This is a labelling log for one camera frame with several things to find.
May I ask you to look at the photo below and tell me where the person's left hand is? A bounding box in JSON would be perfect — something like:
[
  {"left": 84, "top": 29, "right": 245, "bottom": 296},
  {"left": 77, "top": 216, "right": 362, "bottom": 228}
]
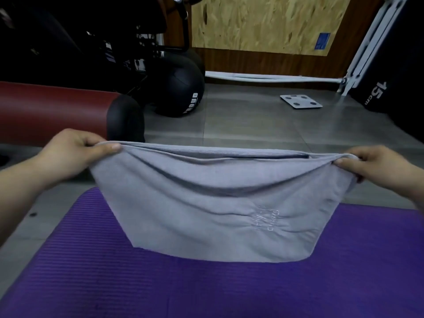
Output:
[{"left": 33, "top": 128, "right": 122, "bottom": 186}]

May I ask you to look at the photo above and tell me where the black bench frame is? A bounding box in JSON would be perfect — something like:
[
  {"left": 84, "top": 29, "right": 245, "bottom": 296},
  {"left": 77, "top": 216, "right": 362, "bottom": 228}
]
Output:
[{"left": 0, "top": 0, "right": 203, "bottom": 96}]

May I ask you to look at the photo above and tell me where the white vertical frame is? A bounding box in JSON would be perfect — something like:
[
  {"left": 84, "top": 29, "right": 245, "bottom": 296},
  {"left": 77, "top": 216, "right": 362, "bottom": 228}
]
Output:
[{"left": 337, "top": 0, "right": 410, "bottom": 96}]

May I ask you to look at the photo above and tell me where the purple yoga mat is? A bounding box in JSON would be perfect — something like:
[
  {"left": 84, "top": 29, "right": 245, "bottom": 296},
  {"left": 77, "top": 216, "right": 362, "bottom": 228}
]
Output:
[{"left": 0, "top": 187, "right": 424, "bottom": 318}]

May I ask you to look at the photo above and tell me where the white bathroom scale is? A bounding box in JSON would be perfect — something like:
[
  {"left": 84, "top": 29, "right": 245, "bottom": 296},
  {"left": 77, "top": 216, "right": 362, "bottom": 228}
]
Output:
[{"left": 280, "top": 94, "right": 324, "bottom": 110}]

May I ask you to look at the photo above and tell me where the person's right hand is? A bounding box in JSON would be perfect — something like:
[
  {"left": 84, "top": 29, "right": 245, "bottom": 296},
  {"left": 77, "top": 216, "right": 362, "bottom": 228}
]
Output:
[{"left": 333, "top": 144, "right": 415, "bottom": 197}]

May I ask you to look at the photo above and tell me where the beige wall board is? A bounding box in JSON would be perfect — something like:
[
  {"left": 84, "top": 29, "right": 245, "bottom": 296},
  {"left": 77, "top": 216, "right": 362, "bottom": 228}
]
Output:
[{"left": 191, "top": 0, "right": 352, "bottom": 57}]

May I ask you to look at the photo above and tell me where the blue label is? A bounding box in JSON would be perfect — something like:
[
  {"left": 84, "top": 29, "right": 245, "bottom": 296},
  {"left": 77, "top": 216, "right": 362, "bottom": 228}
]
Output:
[{"left": 314, "top": 32, "right": 331, "bottom": 51}]

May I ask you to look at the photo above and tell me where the black medicine ball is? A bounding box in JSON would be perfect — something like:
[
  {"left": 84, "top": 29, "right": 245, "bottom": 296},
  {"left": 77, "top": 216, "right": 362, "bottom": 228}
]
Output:
[
  {"left": 184, "top": 48, "right": 206, "bottom": 76},
  {"left": 154, "top": 61, "right": 206, "bottom": 118}
]

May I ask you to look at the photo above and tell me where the light grey tagged towel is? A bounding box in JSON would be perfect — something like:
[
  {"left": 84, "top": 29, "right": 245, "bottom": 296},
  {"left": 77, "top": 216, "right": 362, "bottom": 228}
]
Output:
[{"left": 89, "top": 141, "right": 360, "bottom": 264}]

